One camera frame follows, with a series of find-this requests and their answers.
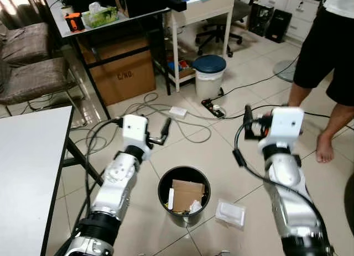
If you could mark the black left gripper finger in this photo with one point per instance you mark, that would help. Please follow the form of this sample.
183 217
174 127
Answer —
166 127

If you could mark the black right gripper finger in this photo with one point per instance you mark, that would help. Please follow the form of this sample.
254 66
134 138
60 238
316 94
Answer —
248 115

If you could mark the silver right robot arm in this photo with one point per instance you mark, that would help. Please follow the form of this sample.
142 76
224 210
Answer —
287 178

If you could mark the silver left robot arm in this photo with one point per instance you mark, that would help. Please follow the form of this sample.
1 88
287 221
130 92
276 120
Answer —
119 178

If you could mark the black round rubbish bin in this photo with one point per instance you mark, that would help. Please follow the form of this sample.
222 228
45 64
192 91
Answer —
164 196

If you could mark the white bin with blue lid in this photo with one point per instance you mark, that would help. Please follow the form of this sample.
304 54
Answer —
209 64

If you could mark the white power adapter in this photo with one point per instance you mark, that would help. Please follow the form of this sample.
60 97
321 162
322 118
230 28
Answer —
178 111

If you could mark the black power strip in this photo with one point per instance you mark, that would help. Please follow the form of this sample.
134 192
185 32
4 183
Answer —
213 108

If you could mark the grey round fan base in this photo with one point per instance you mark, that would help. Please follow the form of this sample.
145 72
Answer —
285 72

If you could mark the white paper strip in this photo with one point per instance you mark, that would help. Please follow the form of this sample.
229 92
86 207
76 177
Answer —
171 198

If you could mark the brown cardboard piece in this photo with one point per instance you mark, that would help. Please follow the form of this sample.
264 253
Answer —
187 194

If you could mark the large brown cardboard box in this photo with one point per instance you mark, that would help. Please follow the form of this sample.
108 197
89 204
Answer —
124 73

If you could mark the crumpled white tissue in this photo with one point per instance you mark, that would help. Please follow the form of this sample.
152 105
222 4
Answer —
195 206

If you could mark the clear plastic packaging tray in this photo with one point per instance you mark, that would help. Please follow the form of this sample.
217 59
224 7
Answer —
229 213

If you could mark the plain black box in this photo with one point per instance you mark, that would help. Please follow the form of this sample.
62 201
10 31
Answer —
279 26

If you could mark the black patterned box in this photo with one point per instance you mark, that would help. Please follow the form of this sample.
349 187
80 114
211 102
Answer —
260 19

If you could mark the person in black shorts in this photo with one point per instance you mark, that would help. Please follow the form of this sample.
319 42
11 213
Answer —
326 46

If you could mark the grey office chair black base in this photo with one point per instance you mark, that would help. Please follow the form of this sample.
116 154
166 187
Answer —
238 10

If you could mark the white desk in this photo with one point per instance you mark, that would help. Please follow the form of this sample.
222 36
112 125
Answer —
204 10

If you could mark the white drawer cabinet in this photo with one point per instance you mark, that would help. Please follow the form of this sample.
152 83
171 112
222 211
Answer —
298 7

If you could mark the green tissue box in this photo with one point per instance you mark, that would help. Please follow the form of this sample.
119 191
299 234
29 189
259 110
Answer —
102 17

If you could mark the large black speaker box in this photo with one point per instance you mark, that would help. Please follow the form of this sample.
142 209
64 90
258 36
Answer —
144 1

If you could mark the brown cushioned chair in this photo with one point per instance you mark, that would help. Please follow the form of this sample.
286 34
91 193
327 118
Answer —
33 79
25 43

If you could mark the orange and black device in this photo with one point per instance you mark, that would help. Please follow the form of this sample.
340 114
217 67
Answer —
74 22

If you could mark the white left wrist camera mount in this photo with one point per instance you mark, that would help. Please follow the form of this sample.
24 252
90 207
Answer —
134 129

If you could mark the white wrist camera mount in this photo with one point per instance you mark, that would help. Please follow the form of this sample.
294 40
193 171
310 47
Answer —
134 129
285 123

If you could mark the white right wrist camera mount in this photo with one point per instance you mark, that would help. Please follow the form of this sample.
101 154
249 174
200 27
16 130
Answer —
285 123

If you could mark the black table frame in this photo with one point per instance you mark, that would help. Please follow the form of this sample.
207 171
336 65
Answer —
83 156

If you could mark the black frame desk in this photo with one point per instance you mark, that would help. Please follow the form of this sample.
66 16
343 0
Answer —
55 15

